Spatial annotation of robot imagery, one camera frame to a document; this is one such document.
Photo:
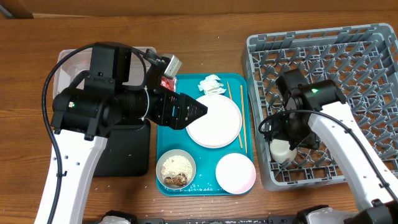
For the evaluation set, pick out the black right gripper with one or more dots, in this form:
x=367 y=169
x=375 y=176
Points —
x=274 y=130

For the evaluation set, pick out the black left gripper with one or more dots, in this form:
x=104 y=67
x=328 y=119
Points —
x=176 y=119

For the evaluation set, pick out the white cup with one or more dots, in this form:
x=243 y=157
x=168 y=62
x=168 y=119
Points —
x=280 y=151

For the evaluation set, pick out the large white plate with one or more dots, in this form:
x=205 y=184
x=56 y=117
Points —
x=220 y=126

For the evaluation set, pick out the wooden chopstick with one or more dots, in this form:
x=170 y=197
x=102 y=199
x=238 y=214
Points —
x=231 y=98
x=244 y=120

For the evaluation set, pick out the pink white bowl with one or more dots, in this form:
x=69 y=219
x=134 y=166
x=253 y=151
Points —
x=235 y=173

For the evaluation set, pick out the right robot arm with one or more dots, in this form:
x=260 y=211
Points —
x=320 y=110

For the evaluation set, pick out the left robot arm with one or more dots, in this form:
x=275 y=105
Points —
x=120 y=92

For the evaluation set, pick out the crumpled white tissue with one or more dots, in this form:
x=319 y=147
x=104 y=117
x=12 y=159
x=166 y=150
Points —
x=211 y=85

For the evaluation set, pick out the red snack wrapper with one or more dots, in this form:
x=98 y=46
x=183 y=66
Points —
x=170 y=84

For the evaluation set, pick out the teal plastic tray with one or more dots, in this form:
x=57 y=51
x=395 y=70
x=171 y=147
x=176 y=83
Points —
x=206 y=159

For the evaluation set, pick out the grey bowl with rice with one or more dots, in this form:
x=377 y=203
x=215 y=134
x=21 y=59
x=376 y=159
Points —
x=175 y=169

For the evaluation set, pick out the black rectangular tray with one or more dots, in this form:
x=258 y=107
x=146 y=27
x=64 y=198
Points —
x=126 y=153

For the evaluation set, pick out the grey dish rack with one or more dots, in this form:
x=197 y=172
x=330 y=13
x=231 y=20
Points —
x=361 y=60

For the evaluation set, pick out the clear plastic bin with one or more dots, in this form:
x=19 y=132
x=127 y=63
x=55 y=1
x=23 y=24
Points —
x=80 y=62

